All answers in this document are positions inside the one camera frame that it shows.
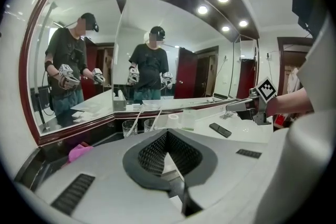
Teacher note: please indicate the black wall plug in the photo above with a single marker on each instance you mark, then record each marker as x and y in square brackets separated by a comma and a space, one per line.
[268, 55]

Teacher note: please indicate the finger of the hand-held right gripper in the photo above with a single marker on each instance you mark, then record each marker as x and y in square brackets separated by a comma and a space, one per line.
[241, 105]
[246, 115]

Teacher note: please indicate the large wall mirror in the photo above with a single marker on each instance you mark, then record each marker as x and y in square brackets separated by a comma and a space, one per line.
[197, 60]

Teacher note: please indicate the purple cloth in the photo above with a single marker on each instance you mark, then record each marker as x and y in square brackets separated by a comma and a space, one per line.
[78, 152]

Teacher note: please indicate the angled mirror panel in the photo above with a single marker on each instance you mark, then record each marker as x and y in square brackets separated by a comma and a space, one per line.
[245, 73]
[65, 47]

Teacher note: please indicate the white toilet paper roll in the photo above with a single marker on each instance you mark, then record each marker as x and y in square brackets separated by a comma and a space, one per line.
[173, 121]

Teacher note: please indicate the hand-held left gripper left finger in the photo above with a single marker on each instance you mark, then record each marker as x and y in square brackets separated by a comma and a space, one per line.
[105, 165]

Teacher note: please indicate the glass tumbler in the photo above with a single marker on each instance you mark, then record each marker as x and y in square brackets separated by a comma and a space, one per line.
[128, 129]
[148, 126]

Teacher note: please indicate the dark wooden door frame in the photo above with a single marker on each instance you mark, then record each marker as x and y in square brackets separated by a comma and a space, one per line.
[281, 65]

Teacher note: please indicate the black smartphone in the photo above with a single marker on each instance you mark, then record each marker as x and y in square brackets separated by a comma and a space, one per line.
[220, 130]

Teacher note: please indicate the person's right forearm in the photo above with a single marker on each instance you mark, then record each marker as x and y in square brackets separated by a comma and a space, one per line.
[291, 102]

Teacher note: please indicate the white hanging bathrobe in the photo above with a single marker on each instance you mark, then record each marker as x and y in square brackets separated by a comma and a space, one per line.
[292, 81]

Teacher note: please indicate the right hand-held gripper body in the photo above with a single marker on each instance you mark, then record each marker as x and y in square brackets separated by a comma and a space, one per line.
[266, 90]

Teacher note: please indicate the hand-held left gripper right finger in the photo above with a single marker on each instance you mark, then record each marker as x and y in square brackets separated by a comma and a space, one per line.
[231, 165]

